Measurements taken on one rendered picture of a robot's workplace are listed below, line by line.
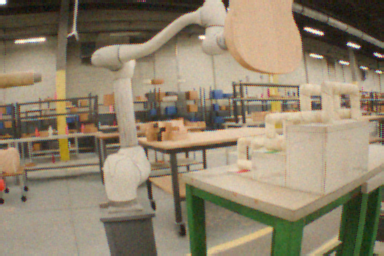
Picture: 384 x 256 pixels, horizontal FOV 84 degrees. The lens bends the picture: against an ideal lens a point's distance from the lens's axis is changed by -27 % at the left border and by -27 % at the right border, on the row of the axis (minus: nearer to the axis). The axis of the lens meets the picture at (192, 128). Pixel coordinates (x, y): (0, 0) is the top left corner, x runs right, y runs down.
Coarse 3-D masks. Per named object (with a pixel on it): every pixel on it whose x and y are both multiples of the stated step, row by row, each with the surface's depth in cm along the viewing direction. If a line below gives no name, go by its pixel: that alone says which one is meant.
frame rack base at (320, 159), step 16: (288, 128) 69; (304, 128) 64; (320, 128) 59; (336, 128) 59; (352, 128) 63; (368, 128) 69; (288, 144) 70; (304, 144) 64; (320, 144) 59; (336, 144) 60; (352, 144) 64; (368, 144) 69; (288, 160) 70; (304, 160) 64; (320, 160) 59; (336, 160) 60; (352, 160) 64; (368, 160) 69; (288, 176) 70; (304, 176) 64; (320, 176) 59; (336, 176) 60; (352, 176) 65; (320, 192) 59
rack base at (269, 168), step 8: (256, 152) 83; (280, 152) 76; (256, 160) 83; (264, 160) 79; (272, 160) 76; (280, 160) 73; (256, 168) 83; (264, 168) 79; (272, 168) 76; (280, 168) 73; (256, 176) 83; (264, 176) 80; (272, 176) 76; (280, 176) 73; (272, 184) 76; (280, 184) 73
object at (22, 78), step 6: (12, 72) 45; (18, 72) 45; (24, 72) 46; (30, 72) 46; (0, 78) 43; (6, 78) 44; (12, 78) 44; (18, 78) 45; (24, 78) 45; (30, 78) 46; (0, 84) 43; (6, 84) 44; (12, 84) 45; (18, 84) 45; (24, 84) 46; (30, 84) 47
